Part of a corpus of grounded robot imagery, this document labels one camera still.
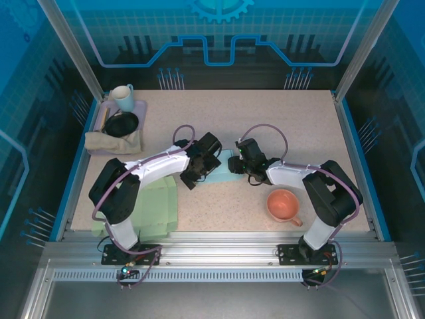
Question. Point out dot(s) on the beige cloth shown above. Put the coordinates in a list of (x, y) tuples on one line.
[(109, 143)]

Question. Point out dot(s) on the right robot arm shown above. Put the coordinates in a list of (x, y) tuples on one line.
[(289, 172)]

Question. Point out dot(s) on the small circuit board with LED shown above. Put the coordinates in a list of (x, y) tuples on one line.
[(125, 272), (317, 272)]

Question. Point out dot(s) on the light blue mug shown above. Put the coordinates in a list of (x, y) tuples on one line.
[(124, 98)]

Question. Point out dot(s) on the light blue paper box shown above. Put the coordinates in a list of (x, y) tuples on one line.
[(222, 172)]

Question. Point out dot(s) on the aluminium frame post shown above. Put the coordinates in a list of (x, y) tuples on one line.
[(73, 50), (362, 50)]

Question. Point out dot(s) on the light green paper box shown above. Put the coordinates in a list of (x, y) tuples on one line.
[(159, 206)]

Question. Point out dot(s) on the aluminium table rail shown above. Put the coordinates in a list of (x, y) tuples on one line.
[(216, 249)]

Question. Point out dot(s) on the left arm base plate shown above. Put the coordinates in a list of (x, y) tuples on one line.
[(151, 254)]

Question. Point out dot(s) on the lavender plastic tray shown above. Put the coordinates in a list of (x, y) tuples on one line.
[(141, 109)]

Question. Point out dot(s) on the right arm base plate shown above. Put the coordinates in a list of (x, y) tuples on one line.
[(287, 254)]

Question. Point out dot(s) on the black round plate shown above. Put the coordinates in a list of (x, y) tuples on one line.
[(121, 124)]

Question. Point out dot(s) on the orange cup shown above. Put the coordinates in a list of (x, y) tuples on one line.
[(282, 206)]

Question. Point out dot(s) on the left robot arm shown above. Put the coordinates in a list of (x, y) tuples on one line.
[(156, 166)]

